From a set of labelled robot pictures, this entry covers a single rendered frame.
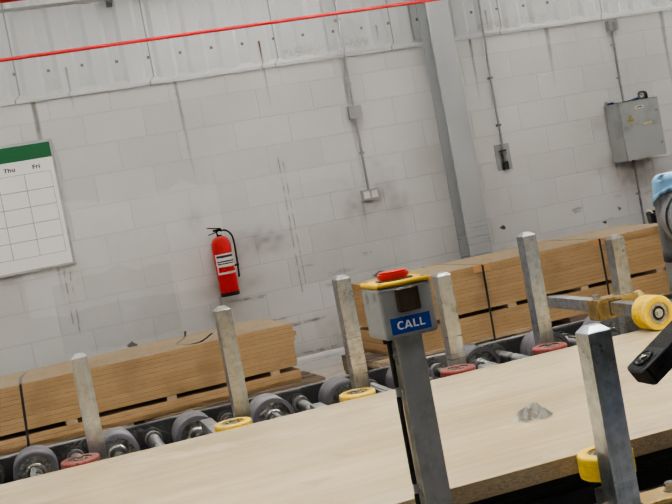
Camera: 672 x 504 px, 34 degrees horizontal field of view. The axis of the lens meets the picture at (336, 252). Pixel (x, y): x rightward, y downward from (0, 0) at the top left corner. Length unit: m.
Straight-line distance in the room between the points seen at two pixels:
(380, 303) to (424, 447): 0.19
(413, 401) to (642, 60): 8.98
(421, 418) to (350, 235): 7.49
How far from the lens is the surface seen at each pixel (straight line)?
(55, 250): 8.35
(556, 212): 9.65
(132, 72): 8.55
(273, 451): 2.04
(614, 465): 1.52
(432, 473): 1.41
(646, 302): 2.58
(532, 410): 1.94
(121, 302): 8.42
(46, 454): 2.84
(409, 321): 1.36
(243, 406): 2.45
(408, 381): 1.38
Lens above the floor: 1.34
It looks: 3 degrees down
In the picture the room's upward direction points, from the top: 11 degrees counter-clockwise
